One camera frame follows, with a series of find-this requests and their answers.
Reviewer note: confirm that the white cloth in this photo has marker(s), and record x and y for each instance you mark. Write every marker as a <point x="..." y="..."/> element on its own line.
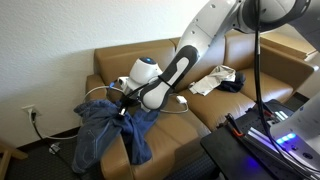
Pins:
<point x="213" y="80"/>

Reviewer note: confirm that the brown leather sofa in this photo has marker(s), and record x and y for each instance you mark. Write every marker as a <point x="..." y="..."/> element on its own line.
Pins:
<point x="173" y="133"/>

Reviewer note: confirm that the white wall outlet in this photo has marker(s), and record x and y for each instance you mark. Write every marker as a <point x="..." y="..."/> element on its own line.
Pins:
<point x="30" y="109"/>

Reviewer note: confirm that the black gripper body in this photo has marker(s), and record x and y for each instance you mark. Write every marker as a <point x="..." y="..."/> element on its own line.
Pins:
<point x="128" y="101"/>

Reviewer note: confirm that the black cloth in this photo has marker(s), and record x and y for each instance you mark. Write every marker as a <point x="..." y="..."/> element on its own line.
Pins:
<point x="233" y="84"/>

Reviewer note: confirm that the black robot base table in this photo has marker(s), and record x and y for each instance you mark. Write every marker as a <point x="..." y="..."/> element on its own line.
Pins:
<point x="240" y="156"/>

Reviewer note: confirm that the wooden furniture leg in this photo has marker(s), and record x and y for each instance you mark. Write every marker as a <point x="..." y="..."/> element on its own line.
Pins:
<point x="8" y="156"/>

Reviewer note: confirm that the white power adapter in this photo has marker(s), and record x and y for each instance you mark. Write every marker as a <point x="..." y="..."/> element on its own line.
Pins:
<point x="181" y="99"/>

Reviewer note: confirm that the wooden side table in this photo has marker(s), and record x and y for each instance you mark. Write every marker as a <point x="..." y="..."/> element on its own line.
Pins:
<point x="286" y="45"/>

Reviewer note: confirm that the blue denim jeans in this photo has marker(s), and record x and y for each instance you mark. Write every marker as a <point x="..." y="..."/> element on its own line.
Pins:
<point x="100" y="133"/>

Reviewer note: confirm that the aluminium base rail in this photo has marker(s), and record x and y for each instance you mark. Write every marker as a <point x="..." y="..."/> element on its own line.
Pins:
<point x="263" y="135"/>

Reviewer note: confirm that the grey plug on floor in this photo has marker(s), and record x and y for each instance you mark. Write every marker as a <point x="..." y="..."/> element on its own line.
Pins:
<point x="55" y="148"/>

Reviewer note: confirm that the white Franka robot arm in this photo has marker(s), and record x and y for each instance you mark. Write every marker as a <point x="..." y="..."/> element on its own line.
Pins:
<point x="200" y="36"/>

